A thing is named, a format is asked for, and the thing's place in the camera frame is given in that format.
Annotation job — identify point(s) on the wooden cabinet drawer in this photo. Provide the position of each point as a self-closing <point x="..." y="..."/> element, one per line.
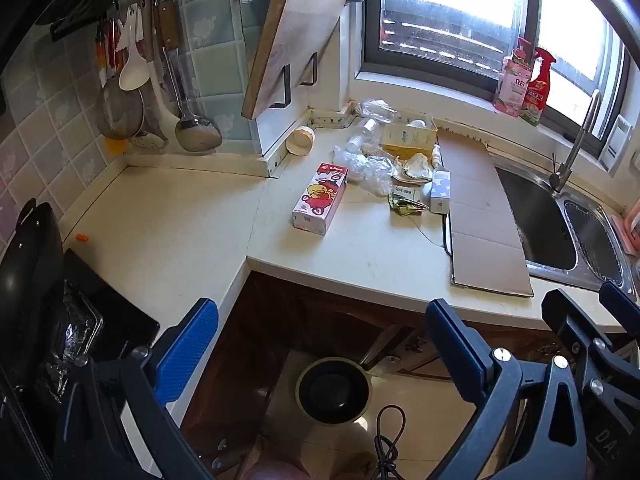
<point x="225" y="455"/>

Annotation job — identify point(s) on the round cream trash bin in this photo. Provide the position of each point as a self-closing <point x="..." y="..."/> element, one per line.
<point x="332" y="390"/>

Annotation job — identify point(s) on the pink pants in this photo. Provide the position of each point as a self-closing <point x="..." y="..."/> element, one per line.
<point x="275" y="472"/>

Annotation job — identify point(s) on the pink sponge holder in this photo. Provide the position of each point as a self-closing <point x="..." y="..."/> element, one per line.
<point x="627" y="232"/>

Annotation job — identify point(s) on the clear plastic bag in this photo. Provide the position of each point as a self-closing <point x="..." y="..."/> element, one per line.
<point x="367" y="172"/>

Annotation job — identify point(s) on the wooden cutting board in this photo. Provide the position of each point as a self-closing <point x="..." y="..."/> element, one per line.
<point x="295" y="45"/>

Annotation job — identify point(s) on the cardboard sheet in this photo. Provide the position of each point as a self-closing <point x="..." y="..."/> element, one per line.
<point x="480" y="210"/>

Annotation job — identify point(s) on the clear plastic wrapping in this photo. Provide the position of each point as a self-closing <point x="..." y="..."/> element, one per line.
<point x="377" y="109"/>

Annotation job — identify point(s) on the white rice paddle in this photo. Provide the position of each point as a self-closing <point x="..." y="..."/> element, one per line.
<point x="134" y="72"/>

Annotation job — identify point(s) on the pink detergent bottle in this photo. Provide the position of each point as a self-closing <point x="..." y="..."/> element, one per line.
<point x="510" y="90"/>

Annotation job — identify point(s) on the metal mesh strainer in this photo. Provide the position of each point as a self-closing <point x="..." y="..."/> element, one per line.
<point x="117" y="110"/>

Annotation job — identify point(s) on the black glass stove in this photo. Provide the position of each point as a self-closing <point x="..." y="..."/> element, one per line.
<point x="115" y="310"/>

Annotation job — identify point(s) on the stainless steel sink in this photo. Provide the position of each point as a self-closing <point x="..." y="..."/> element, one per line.
<point x="545" y="225"/>

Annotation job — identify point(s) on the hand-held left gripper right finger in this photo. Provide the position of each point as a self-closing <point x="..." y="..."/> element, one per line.
<point x="452" y="340"/>

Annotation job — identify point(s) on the brown scrubber ball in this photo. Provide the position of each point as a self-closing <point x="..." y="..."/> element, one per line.
<point x="370" y="150"/>

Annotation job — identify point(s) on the foil stove liner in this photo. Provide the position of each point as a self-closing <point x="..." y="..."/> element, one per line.
<point x="75" y="335"/>

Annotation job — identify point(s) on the green wrapper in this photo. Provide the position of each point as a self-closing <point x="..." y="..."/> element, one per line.
<point x="407" y="205"/>

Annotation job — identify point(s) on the small white tube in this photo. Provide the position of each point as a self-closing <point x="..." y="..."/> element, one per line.
<point x="437" y="156"/>

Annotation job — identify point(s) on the white label packet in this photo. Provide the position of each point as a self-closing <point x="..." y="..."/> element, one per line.
<point x="406" y="191"/>

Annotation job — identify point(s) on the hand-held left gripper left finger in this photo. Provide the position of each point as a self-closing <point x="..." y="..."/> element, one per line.
<point x="187" y="340"/>

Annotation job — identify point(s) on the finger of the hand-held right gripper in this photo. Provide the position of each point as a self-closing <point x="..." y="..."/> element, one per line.
<point x="565" y="310"/>
<point x="617" y="300"/>

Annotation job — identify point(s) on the steel faucet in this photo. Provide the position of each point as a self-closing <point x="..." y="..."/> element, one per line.
<point x="560" y="177"/>

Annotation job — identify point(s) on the clear plastic bottle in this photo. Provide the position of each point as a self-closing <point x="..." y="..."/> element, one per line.
<point x="362" y="135"/>

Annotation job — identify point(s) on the wooden cabinet door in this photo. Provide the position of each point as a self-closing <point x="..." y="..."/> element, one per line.
<point x="500" y="345"/>
<point x="340" y="320"/>
<point x="235" y="360"/>

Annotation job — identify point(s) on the black wok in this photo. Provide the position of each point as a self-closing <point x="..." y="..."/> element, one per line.
<point x="30" y="285"/>

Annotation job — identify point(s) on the black hanging rail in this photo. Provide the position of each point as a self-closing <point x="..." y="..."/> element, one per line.
<point x="90" y="20"/>

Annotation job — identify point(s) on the dark framed window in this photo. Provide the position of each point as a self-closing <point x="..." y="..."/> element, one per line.
<point x="531" y="0"/>

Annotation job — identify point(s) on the small white patterned box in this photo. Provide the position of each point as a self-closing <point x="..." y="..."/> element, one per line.
<point x="440" y="192"/>

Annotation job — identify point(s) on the yellow cardboard box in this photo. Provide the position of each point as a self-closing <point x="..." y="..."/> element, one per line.
<point x="405" y="137"/>

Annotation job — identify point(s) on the red spray bottle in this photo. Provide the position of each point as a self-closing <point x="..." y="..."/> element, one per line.
<point x="537" y="95"/>

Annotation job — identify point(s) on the white paper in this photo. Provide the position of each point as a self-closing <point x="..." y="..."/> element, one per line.
<point x="412" y="167"/>

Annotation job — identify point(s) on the paper cup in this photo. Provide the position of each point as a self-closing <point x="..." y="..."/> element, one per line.
<point x="300" y="141"/>

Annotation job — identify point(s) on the red cartoon carton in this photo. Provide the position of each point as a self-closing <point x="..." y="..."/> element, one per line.
<point x="320" y="200"/>

